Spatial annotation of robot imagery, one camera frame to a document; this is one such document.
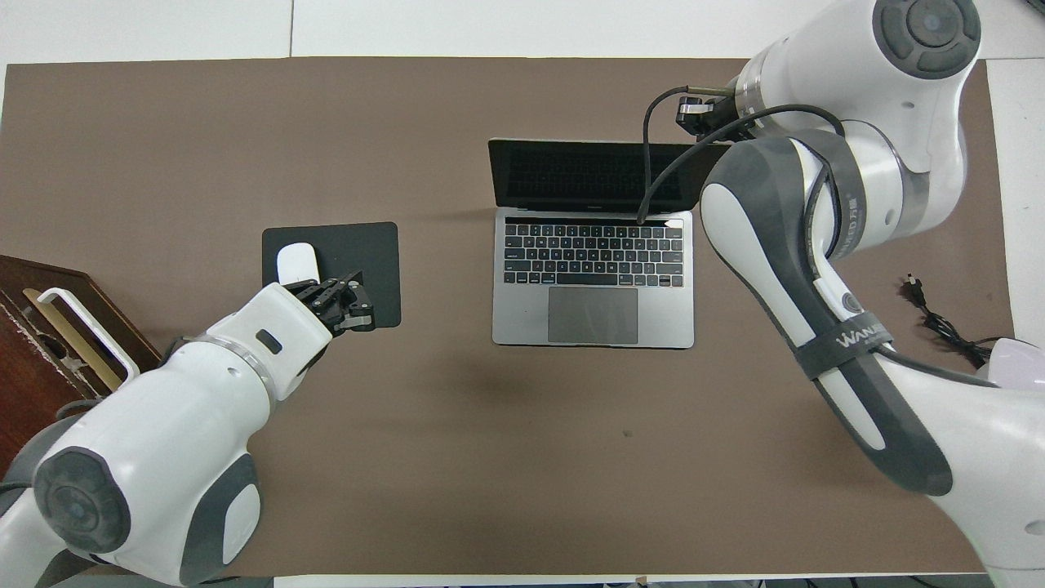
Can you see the brown table mat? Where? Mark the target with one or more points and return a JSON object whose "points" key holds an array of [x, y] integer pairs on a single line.
{"points": [[490, 457]]}

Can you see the white desk lamp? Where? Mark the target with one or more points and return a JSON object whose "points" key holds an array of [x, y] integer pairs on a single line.
{"points": [[1008, 359]]}

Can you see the dark wooden box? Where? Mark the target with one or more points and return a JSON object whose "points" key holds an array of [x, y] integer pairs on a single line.
{"points": [[24, 384]]}

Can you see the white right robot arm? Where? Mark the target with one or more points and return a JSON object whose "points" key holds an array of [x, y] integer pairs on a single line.
{"points": [[898, 408]]}

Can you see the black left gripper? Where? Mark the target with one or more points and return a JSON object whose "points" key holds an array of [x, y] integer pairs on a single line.
{"points": [[320, 300]]}

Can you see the grey laptop computer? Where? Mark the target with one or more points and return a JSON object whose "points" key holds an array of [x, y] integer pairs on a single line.
{"points": [[522, 327]]}

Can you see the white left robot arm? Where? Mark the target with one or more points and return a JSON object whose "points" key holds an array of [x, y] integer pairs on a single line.
{"points": [[163, 457]]}

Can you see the white computer mouse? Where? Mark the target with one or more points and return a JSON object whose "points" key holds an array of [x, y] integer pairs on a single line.
{"points": [[295, 261]]}

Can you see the black mouse pad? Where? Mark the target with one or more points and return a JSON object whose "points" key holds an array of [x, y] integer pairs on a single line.
{"points": [[367, 245]]}

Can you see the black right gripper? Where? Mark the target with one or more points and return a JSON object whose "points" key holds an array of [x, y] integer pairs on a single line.
{"points": [[717, 116]]}

